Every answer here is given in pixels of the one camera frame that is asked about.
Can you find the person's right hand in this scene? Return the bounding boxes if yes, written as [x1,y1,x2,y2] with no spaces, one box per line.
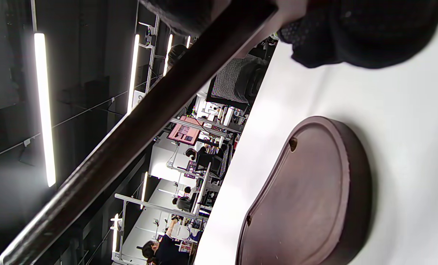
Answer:
[138,0,438,69]

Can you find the brown wooden key rack base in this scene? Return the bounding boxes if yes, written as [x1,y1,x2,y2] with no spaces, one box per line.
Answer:
[235,116,373,265]

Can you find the brown wooden key rack rod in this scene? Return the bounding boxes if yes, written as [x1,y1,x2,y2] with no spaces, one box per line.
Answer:
[0,0,280,265]

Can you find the black mesh office chair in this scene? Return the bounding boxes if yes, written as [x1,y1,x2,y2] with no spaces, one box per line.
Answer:
[206,55,271,111]

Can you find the pink screen monitor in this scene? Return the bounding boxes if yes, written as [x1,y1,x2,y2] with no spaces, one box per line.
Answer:
[167,115,205,146]

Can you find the aluminium frame with number sign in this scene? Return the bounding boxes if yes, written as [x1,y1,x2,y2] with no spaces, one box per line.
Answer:
[132,0,161,111]

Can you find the aluminium rig frame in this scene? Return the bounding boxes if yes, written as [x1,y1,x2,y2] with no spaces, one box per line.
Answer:
[112,162,212,265]

